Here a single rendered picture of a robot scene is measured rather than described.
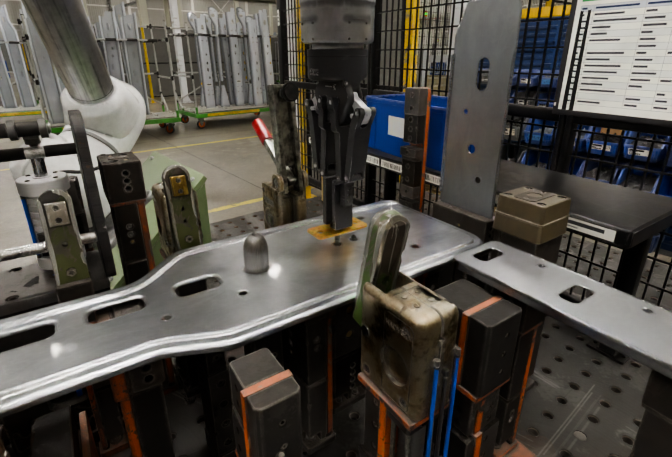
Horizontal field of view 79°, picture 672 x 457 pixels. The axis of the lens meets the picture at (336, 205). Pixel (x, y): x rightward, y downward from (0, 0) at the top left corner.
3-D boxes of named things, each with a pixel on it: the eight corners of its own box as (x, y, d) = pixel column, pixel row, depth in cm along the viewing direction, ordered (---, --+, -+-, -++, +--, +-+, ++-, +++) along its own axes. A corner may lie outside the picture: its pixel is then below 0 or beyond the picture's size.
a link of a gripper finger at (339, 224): (349, 177, 56) (352, 178, 56) (349, 224, 59) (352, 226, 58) (331, 181, 55) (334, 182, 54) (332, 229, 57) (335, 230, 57)
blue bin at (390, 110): (440, 172, 85) (446, 108, 80) (363, 145, 110) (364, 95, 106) (496, 162, 92) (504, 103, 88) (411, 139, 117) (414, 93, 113)
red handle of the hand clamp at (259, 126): (282, 181, 66) (246, 117, 73) (279, 190, 68) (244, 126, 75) (304, 177, 68) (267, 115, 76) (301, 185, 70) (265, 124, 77)
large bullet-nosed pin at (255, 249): (251, 287, 51) (247, 239, 49) (241, 276, 54) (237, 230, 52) (274, 279, 53) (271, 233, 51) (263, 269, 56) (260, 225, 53)
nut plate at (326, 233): (319, 240, 55) (319, 232, 55) (305, 231, 58) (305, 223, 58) (368, 226, 60) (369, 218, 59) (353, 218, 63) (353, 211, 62)
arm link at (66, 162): (72, 232, 108) (-18, 185, 93) (105, 178, 118) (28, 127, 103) (105, 225, 100) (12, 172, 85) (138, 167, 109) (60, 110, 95)
